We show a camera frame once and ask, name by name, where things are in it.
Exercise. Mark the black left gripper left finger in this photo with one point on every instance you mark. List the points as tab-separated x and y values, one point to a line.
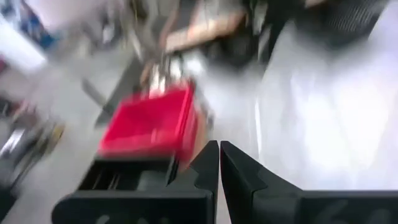
192	205

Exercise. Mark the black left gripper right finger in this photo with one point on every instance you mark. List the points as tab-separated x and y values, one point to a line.
264	208

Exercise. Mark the red plastic slotted basket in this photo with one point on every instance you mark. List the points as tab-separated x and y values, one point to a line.
146	124

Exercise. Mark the white glossy table sheet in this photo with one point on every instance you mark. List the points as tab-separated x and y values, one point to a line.
326	124

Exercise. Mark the white shade table lamp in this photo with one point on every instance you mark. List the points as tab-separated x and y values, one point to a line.
18	49

